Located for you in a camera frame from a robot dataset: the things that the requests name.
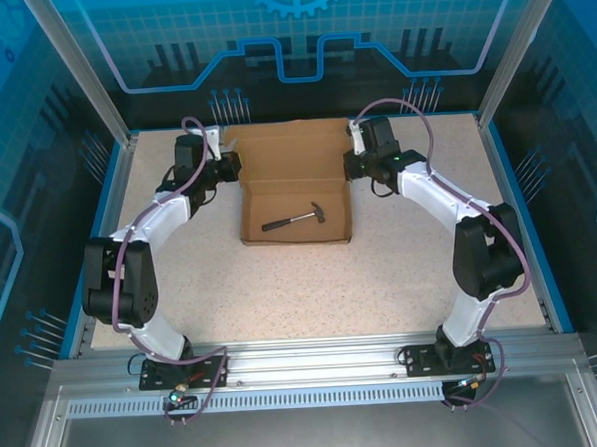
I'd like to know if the aluminium frame post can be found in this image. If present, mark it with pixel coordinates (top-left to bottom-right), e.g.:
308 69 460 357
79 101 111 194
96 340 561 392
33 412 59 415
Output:
468 0 574 131
20 0 141 154

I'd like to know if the blue table edge strip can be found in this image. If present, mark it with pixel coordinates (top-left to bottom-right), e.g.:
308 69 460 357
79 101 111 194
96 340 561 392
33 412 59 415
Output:
47 140 142 361
481 117 577 338

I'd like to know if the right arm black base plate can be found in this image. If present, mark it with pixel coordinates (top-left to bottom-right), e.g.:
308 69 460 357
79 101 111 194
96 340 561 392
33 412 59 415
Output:
402 340 498 379

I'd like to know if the brown cardboard box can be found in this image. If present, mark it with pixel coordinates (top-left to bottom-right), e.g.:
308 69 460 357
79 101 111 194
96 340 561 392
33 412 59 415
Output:
222 115 362 252

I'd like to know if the blue circuit print panel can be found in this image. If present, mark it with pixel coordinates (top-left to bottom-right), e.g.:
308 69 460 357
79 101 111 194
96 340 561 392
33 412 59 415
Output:
48 0 527 135

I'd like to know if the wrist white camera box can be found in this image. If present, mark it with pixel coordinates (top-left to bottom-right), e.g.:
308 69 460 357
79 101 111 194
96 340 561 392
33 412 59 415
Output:
346 122 369 157
203 125 239 162

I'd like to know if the slotted aluminium cable duct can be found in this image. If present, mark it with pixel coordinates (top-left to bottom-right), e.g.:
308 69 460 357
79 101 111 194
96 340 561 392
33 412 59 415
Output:
66 382 447 420

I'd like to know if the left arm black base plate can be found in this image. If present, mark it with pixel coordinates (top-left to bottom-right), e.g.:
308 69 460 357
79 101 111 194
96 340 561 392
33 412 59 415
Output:
137 354 231 393

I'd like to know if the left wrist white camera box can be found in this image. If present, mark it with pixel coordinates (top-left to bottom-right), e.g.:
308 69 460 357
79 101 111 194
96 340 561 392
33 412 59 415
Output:
203 125 239 162

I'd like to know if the aluminium mounting rail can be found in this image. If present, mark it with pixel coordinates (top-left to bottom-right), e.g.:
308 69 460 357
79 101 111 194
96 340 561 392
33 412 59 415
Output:
51 323 581 394

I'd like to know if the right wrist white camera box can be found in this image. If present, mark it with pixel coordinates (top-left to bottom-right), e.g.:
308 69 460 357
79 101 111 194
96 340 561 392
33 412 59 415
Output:
346 122 369 157

